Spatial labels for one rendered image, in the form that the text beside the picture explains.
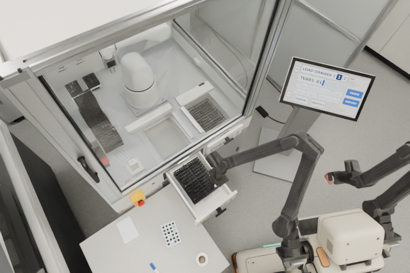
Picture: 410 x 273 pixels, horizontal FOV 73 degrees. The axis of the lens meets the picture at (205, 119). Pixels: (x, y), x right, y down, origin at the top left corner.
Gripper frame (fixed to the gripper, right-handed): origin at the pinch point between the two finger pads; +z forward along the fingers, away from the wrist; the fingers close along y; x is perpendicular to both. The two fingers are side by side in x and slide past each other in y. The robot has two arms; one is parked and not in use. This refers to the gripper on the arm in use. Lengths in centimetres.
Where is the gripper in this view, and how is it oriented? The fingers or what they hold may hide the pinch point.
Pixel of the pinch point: (216, 180)
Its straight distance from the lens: 157.6
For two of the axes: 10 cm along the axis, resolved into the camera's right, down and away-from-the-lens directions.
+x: -8.0, 4.8, -3.5
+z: -0.9, 4.8, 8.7
